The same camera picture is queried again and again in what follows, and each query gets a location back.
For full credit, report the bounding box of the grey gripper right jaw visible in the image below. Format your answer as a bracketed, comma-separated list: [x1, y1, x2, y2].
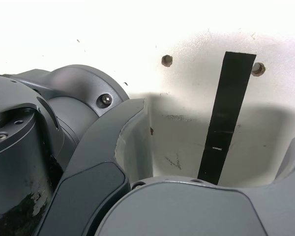
[95, 131, 295, 236]

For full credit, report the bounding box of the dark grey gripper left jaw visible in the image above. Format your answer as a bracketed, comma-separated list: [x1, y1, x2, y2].
[36, 97, 154, 236]

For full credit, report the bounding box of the black tape strip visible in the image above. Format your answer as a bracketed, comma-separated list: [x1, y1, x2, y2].
[197, 51, 257, 185]

